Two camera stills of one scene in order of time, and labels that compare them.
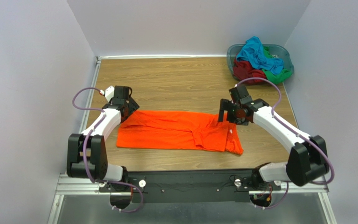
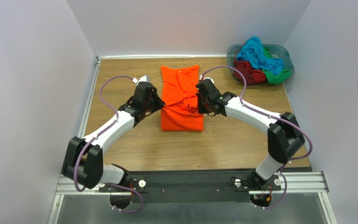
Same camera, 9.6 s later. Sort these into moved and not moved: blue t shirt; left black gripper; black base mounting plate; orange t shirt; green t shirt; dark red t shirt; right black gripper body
Moved: orange t shirt; left black gripper; right black gripper body
Not moved: green t shirt; blue t shirt; dark red t shirt; black base mounting plate
